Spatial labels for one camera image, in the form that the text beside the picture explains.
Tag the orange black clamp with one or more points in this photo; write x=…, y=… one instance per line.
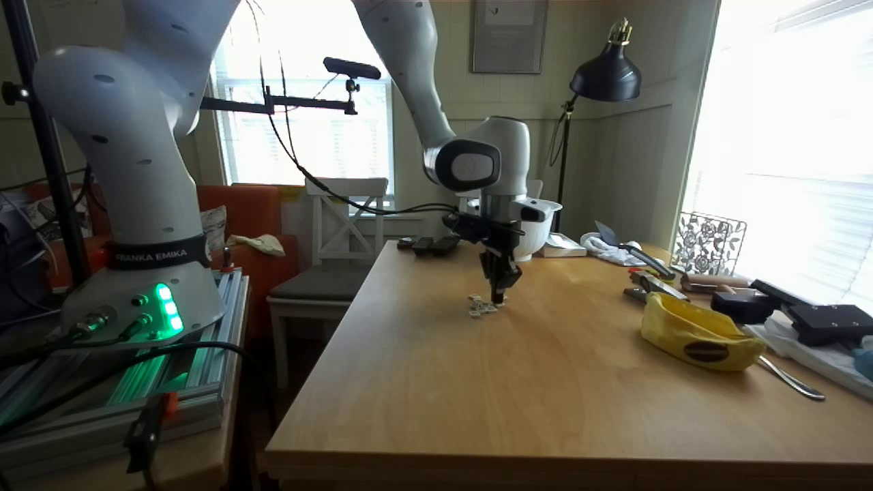
x=151, y=425

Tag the aluminium extrusion robot stand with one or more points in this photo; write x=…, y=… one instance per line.
x=84, y=425

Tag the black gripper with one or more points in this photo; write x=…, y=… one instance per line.
x=501, y=247

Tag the black stand pole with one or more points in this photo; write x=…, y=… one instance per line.
x=59, y=187

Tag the small blue object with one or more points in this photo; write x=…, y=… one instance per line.
x=867, y=365

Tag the black boom rod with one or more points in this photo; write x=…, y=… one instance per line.
x=301, y=101

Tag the black box device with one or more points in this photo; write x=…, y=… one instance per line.
x=834, y=326

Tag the crumpled grey cloth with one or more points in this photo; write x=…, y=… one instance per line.
x=603, y=247

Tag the bright bare window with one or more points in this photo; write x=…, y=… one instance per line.
x=310, y=144

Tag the yellow banana-shaped case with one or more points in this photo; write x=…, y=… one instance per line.
x=698, y=331

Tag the white book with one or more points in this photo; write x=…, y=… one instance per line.
x=820, y=362

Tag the black floor lamp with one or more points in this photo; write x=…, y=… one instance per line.
x=606, y=76

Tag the white paper packet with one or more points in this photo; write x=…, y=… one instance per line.
x=562, y=247

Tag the black electronics box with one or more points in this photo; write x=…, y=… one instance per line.
x=22, y=262

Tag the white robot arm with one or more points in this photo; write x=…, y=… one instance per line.
x=137, y=136

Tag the crumpled white cloth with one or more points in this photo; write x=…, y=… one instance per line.
x=258, y=242

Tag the white wooden chair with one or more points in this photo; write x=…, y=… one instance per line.
x=331, y=281

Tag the framed wall picture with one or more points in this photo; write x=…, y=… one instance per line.
x=509, y=37

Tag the white plastic colander bowl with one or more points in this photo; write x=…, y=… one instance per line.
x=547, y=226

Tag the orange cabinet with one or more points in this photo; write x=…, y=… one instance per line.
x=260, y=212

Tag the black camera on boom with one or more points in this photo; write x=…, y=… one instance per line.
x=352, y=65

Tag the black stapler device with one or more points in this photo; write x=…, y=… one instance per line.
x=760, y=301

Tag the white window blinds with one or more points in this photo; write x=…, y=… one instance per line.
x=793, y=136

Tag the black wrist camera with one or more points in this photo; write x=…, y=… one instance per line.
x=464, y=226

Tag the grey metal tool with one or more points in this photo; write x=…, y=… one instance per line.
x=659, y=287

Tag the metal spoon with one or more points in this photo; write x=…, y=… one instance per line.
x=793, y=379

